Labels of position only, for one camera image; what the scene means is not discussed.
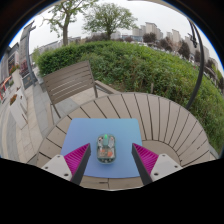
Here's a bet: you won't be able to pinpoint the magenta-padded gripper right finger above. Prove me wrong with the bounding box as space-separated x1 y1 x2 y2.
131 142 184 186

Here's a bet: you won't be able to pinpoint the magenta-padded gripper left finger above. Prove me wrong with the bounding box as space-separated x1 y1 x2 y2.
41 142 92 186

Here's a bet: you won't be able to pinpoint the transparent computer mouse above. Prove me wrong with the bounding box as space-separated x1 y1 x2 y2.
96 133 117 165

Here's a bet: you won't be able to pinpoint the blue mouse pad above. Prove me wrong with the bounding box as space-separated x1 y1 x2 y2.
60 117 144 179

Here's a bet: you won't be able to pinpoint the brown slatted chair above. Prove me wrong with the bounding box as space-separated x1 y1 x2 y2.
42 60 121 119

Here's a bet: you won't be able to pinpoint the dark curved umbrella pole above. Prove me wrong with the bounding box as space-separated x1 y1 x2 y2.
184 18 205 110

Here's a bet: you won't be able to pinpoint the thin sparse tree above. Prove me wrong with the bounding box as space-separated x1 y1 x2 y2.
43 0 99 47

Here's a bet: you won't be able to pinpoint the apartment buildings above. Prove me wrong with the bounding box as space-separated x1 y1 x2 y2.
132 21 218 68

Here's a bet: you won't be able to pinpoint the round leafy tree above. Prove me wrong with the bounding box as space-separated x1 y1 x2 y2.
82 2 138 41

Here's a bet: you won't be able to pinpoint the dark grey post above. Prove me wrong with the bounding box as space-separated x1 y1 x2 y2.
19 21 38 89

